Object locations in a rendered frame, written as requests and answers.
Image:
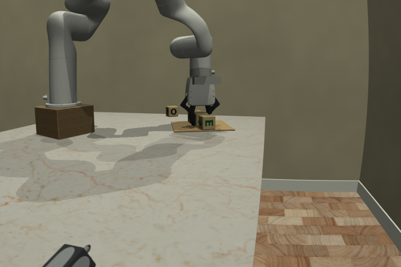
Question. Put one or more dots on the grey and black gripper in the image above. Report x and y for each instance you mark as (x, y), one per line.
(199, 95)

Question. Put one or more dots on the tan mat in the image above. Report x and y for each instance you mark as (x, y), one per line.
(185, 126)

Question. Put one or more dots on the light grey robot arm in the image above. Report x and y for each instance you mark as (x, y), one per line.
(82, 21)

